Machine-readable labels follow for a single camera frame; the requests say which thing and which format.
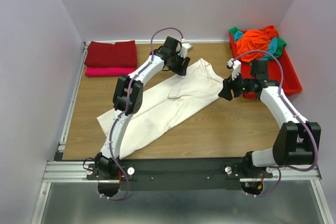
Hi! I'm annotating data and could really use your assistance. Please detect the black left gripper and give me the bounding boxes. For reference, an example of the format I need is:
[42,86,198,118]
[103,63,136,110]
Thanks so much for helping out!
[166,51,190,77]

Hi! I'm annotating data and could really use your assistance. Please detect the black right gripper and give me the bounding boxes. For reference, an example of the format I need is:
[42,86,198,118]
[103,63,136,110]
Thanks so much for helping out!
[217,69,255,101]

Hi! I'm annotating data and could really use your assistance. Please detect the white t-shirt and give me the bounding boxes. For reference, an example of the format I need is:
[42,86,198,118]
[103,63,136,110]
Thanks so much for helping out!
[96,57,224,159]

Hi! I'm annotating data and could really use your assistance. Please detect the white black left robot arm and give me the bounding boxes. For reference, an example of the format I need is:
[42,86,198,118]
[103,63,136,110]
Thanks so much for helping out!
[94,36,193,179]

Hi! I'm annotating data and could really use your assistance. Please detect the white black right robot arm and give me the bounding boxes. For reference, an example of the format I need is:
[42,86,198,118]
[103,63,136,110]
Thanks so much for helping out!
[218,58,321,178]

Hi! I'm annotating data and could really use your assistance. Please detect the dark red folded t-shirt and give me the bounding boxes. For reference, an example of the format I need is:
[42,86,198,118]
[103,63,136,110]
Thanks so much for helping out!
[85,40,138,68]

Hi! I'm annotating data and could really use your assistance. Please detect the red plastic bin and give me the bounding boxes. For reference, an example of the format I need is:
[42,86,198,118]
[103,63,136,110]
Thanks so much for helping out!
[228,32,302,97]

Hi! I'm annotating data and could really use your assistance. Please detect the orange t-shirt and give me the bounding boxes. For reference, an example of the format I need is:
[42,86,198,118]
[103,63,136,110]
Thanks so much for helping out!
[234,26,277,63]

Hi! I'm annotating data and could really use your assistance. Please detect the teal t-shirt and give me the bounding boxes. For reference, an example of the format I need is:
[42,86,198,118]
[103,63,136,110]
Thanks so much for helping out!
[248,37,278,60]

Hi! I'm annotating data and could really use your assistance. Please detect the green t-shirt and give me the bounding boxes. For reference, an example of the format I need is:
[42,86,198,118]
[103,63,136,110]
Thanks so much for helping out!
[229,27,287,58]

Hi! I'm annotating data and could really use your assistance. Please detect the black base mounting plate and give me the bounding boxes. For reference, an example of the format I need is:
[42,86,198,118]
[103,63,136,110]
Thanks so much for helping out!
[87,157,272,191]

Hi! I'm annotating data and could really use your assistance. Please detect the pink folded t-shirt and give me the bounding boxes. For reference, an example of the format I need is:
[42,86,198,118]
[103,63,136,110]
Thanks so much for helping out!
[85,67,135,78]

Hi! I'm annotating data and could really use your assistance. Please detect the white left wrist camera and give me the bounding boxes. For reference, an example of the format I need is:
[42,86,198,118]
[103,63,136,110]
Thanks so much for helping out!
[180,42,193,58]

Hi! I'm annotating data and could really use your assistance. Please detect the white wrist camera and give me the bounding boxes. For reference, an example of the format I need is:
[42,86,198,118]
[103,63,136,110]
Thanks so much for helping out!
[226,58,241,80]
[180,42,193,58]

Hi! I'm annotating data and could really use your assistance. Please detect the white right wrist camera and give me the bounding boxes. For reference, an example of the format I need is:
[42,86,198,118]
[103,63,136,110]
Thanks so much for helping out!
[226,58,241,80]

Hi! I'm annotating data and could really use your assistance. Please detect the aluminium left side rail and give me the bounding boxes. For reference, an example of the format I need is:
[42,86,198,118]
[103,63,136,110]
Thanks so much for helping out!
[52,41,90,162]

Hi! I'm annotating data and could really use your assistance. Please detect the aluminium frame rail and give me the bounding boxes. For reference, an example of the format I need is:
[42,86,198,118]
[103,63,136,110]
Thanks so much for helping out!
[42,161,321,183]

